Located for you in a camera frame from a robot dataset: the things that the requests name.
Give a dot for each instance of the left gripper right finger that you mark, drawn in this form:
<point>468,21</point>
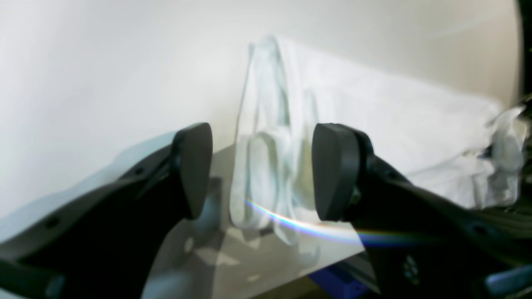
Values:
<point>420,245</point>

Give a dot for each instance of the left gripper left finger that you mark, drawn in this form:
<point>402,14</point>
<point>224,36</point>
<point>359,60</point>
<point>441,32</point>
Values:
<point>102,245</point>

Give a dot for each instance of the white printed t-shirt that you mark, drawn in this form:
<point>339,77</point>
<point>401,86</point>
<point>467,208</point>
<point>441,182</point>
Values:
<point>460,147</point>

